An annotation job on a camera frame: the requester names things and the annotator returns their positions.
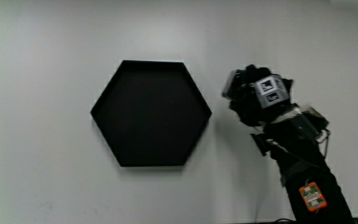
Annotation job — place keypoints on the person's right hand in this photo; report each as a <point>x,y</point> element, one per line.
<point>253,109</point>

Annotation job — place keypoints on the black hexagonal tray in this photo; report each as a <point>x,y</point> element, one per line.
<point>151,113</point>

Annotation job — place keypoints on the person's right forearm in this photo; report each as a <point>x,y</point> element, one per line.
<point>306,161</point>

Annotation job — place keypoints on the orange sensor module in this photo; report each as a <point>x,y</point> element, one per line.
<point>312,196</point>

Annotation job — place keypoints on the white desk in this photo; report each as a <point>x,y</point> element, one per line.
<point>42,93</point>

